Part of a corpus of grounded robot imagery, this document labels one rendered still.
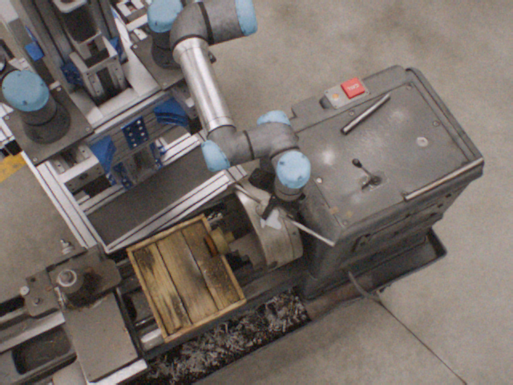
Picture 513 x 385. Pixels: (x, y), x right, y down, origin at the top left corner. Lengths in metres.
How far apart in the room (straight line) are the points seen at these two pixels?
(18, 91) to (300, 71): 1.98
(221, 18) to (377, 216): 0.73
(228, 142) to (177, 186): 1.61
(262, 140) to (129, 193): 1.69
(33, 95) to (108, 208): 1.18
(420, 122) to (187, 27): 0.83
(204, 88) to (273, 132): 0.21
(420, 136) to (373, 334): 1.32
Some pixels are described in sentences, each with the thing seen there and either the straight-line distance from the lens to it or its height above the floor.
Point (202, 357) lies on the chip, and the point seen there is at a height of 0.58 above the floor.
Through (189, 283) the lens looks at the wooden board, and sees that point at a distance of 2.08.
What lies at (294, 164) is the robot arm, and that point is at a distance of 1.32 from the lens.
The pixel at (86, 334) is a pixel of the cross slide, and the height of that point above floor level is 0.97.
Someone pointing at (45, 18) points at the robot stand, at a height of 1.44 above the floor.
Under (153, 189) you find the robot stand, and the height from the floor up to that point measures 0.21.
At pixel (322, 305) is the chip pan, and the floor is 0.54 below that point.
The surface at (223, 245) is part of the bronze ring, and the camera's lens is 1.87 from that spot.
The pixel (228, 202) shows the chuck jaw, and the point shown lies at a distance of 1.83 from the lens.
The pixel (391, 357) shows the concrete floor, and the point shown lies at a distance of 3.00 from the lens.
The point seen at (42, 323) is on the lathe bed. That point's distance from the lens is 2.18.
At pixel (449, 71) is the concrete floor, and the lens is 3.69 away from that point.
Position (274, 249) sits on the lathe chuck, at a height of 1.17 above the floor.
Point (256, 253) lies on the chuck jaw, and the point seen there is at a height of 1.12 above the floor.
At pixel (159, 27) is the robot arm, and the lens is 1.97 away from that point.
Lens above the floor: 2.90
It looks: 67 degrees down
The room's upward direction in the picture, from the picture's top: 1 degrees clockwise
